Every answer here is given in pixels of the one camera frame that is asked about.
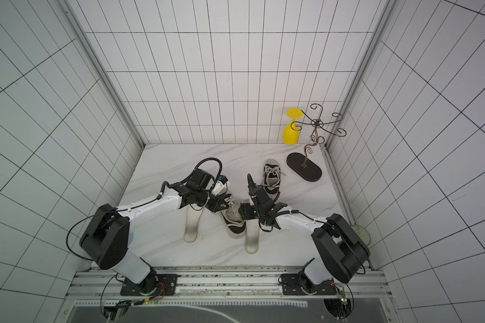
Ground white insole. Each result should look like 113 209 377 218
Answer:
245 219 260 254
183 205 203 243

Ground black white sneaker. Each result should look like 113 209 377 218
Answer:
262 159 282 199
221 196 246 239

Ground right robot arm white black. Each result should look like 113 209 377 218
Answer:
240 174 370 288

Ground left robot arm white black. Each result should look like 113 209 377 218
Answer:
79 168 229 285

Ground yellow plastic wine glass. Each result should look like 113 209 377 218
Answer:
282 108 303 145

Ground green plastic cup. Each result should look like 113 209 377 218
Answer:
351 224 372 246

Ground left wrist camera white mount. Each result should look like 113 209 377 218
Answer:
212 175 229 196

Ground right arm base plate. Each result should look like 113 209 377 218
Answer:
278 273 337 296

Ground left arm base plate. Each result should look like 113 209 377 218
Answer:
120 273 179 297

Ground aluminium rail frame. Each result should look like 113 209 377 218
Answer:
56 266 400 322

